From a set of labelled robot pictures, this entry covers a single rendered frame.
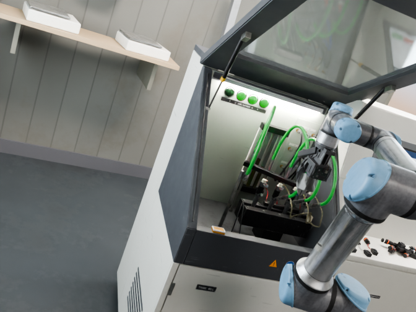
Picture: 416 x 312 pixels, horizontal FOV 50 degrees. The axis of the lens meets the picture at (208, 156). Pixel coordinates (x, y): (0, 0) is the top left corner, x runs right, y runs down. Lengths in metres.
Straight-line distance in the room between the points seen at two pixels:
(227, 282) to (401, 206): 0.92
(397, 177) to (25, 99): 3.24
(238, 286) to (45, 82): 2.54
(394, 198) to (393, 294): 1.18
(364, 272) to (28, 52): 2.88
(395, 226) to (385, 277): 0.31
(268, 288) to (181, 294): 0.37
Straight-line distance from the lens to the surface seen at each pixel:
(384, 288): 2.22
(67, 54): 3.82
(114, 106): 3.97
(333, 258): 1.26
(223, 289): 1.89
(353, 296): 1.40
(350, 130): 1.46
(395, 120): 2.25
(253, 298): 1.96
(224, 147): 2.16
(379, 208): 1.14
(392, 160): 1.37
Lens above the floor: 1.74
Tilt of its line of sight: 19 degrees down
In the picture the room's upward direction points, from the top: 21 degrees clockwise
